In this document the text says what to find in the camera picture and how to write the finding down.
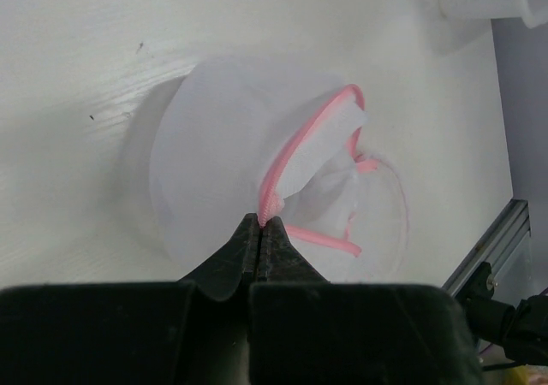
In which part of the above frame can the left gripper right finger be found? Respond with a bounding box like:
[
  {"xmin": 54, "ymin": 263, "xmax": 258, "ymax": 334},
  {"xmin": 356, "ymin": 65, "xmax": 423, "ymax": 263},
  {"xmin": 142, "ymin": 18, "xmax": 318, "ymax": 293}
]
[{"xmin": 256, "ymin": 216, "xmax": 328, "ymax": 283}]

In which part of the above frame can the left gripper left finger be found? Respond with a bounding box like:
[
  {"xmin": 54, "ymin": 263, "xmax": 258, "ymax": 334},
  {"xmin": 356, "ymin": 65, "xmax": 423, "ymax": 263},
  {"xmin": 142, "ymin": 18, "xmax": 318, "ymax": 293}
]
[{"xmin": 181, "ymin": 214, "xmax": 262, "ymax": 302}]

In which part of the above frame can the aluminium frame rail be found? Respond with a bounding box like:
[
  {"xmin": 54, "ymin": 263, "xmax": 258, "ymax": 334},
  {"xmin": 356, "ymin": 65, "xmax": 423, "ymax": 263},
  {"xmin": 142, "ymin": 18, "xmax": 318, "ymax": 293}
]
[{"xmin": 444, "ymin": 199, "xmax": 536, "ymax": 305}]

